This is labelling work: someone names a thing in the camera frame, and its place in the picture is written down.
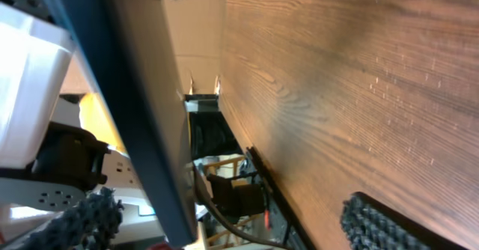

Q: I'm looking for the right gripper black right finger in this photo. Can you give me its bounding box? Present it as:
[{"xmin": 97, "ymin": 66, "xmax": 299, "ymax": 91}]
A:
[{"xmin": 339, "ymin": 192, "xmax": 465, "ymax": 250}]

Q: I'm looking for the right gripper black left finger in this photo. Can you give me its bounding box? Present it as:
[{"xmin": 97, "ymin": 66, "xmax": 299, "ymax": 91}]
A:
[{"xmin": 1, "ymin": 187, "xmax": 124, "ymax": 250}]

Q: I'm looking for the black USB charging cable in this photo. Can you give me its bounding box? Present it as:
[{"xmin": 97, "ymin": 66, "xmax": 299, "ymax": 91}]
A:
[{"xmin": 192, "ymin": 163, "xmax": 293, "ymax": 250}]

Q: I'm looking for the Galaxy S24 smartphone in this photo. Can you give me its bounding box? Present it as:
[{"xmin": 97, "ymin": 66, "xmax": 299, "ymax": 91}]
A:
[{"xmin": 44, "ymin": 0, "xmax": 198, "ymax": 247}]

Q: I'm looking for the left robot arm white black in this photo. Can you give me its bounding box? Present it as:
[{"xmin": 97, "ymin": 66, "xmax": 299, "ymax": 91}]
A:
[{"xmin": 1, "ymin": 4, "xmax": 109, "ymax": 211}]

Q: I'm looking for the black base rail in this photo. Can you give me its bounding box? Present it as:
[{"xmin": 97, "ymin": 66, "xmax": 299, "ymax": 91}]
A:
[{"xmin": 246, "ymin": 147, "xmax": 317, "ymax": 250}]

